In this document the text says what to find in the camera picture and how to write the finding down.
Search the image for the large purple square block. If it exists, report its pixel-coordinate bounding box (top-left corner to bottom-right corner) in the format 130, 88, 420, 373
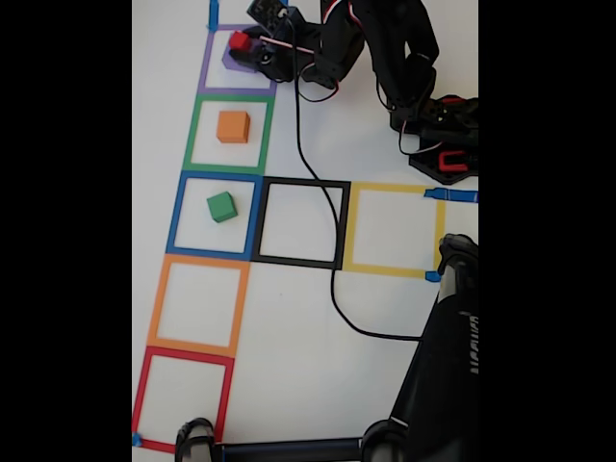
221, 32, 264, 75

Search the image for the orange square block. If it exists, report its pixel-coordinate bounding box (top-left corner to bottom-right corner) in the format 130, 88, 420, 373
216, 110, 252, 144

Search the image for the green square block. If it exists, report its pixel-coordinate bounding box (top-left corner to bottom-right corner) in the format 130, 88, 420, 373
205, 191, 239, 224

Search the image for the black tripod stand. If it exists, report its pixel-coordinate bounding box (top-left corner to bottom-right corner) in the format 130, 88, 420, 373
174, 233, 479, 462

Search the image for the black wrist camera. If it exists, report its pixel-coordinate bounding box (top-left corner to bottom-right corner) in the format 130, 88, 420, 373
257, 45, 299, 84

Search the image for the purple square frame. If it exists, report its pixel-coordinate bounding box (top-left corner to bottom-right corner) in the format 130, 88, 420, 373
196, 23, 285, 97

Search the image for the black camera cable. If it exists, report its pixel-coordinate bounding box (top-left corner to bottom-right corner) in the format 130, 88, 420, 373
287, 16, 426, 341

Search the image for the green square frame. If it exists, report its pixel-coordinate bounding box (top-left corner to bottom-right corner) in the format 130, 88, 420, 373
182, 93, 275, 175

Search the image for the blue square frame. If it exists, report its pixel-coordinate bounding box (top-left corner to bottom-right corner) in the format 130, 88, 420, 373
166, 170, 265, 263

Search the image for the black square frame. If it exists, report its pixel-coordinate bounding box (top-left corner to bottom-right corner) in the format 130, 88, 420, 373
249, 175, 351, 270

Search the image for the yellow square frame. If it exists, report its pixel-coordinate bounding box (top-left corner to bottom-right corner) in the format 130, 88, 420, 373
342, 181, 447, 280

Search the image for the orange square frame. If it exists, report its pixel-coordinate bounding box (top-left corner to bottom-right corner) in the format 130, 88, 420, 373
147, 253, 252, 358

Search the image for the red square frame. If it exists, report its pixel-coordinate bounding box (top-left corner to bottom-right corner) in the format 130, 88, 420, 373
132, 345, 236, 454

